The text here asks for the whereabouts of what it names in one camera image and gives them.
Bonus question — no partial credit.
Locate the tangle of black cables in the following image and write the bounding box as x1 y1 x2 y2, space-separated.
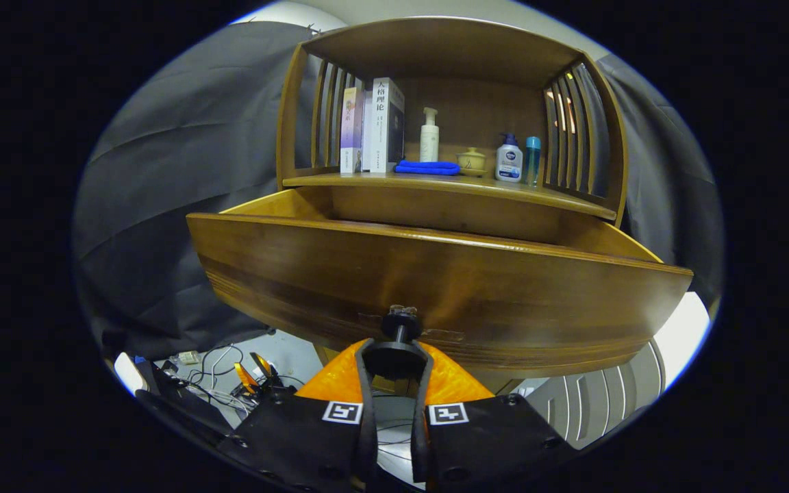
179 342 303 415

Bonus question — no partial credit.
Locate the blue folded cloth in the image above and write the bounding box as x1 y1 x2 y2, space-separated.
394 160 462 176

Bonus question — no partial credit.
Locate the wooden drawer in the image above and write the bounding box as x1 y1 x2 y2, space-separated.
186 185 694 381

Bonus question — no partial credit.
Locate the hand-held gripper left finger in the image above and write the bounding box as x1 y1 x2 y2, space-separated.
220 338 379 493

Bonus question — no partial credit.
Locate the white pump bottle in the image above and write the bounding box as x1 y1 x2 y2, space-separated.
420 107 440 163

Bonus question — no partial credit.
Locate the white bottle with blue cap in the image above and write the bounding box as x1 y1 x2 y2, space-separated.
495 132 524 183

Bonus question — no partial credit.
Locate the wooden countertop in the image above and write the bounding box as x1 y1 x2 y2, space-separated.
284 171 618 221

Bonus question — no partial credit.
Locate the white board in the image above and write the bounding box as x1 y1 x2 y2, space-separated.
653 291 712 392

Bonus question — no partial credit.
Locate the purple book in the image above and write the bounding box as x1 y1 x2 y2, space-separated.
340 87 368 174

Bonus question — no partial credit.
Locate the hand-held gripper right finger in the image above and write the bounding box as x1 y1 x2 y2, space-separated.
411 340 577 492

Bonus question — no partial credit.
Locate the wooden cabinet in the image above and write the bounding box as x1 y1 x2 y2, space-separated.
276 17 629 398

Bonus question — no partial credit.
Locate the white book with portrait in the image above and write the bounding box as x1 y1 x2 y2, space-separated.
365 77 406 173

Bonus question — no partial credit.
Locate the orange black tool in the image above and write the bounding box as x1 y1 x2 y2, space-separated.
233 352 277 396

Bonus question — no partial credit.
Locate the teal slim bottle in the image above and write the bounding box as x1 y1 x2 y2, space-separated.
525 136 542 187

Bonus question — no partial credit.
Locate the yellow lidded teacup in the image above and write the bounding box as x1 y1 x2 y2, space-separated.
456 147 488 177

